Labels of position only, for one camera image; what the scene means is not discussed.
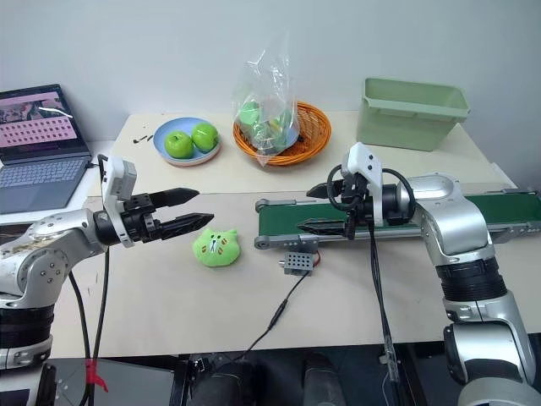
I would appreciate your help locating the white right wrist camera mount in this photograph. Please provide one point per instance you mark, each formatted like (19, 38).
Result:
(365, 162)

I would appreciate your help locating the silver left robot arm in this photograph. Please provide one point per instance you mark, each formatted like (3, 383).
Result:
(46, 237)

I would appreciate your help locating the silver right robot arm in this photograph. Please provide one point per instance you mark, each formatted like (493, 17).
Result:
(456, 228)

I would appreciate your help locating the green conveyor belt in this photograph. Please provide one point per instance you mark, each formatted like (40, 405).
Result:
(507, 208)

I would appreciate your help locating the green toy fruit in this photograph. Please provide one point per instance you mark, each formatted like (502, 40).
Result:
(249, 112)

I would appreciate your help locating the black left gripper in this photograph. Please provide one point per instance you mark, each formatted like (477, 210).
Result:
(139, 222)

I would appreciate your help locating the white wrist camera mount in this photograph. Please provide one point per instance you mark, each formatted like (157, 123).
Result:
(365, 162)
(113, 177)

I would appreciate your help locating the orange woven basket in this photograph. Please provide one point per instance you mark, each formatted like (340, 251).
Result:
(315, 127)

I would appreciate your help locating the pink plate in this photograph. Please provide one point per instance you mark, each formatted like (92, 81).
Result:
(188, 165)

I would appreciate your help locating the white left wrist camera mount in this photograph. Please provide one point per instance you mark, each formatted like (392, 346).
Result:
(113, 177)

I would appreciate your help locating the green apple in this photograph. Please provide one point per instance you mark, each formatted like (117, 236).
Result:
(205, 136)
(178, 145)

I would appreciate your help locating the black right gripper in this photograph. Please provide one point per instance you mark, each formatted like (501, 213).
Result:
(354, 199)

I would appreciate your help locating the black flat panel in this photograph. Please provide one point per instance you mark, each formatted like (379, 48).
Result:
(135, 385)

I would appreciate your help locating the pale green plastic bin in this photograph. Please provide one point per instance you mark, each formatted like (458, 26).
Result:
(406, 118)

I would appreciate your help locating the green plush toy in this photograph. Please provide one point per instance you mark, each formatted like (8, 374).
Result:
(216, 249)

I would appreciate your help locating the grey open laptop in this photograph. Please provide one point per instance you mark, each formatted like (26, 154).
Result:
(38, 171)

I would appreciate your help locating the clear plastic bag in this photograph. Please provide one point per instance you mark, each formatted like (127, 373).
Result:
(266, 84)

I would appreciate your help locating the blue plate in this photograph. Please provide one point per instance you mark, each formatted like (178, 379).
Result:
(162, 135)

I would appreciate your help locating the small grey control box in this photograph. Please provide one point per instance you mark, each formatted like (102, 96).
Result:
(298, 263)

